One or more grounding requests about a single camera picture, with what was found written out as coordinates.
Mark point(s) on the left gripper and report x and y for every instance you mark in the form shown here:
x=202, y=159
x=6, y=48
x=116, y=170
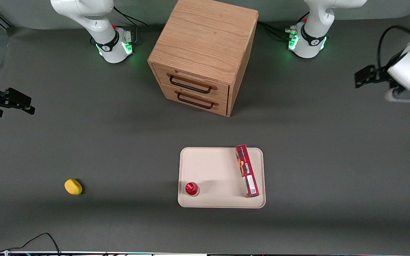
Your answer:
x=381, y=74

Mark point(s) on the red cookie box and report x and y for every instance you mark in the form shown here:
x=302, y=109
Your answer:
x=247, y=170

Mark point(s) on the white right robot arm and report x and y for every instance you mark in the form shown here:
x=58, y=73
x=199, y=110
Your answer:
x=98, y=21

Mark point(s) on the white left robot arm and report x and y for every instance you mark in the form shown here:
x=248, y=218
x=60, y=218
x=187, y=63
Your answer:
x=315, y=35

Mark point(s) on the cream plastic tray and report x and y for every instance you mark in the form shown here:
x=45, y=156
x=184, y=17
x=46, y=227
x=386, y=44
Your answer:
x=215, y=170

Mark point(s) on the wooden drawer front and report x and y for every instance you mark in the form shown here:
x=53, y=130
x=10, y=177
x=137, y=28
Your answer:
x=198, y=79
x=222, y=105

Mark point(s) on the wooden two-drawer cabinet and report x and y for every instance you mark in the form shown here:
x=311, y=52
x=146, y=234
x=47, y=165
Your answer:
x=205, y=39

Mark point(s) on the small red cup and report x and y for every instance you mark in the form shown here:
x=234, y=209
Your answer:
x=192, y=188

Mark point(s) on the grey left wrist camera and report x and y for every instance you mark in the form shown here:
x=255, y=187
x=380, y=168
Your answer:
x=409, y=96

